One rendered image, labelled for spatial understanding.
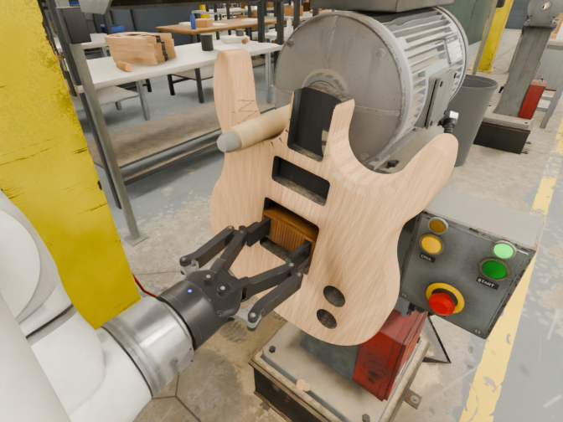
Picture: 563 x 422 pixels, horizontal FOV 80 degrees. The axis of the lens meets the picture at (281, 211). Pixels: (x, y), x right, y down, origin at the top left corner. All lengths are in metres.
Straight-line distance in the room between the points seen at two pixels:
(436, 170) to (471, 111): 2.92
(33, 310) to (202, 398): 1.32
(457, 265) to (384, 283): 0.17
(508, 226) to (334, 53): 0.36
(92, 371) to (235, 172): 0.32
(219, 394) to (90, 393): 1.28
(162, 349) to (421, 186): 0.31
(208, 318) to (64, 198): 1.02
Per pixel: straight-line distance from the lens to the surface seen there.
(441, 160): 0.36
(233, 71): 0.49
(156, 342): 0.37
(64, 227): 1.39
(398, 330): 1.04
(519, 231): 0.59
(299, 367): 1.31
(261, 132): 0.45
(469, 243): 0.57
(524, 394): 1.88
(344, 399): 1.27
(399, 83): 0.55
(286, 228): 0.50
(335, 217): 0.44
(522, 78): 4.07
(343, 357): 1.25
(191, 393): 1.63
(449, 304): 0.62
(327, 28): 0.58
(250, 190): 0.52
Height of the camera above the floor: 1.42
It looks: 34 degrees down
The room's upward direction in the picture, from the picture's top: straight up
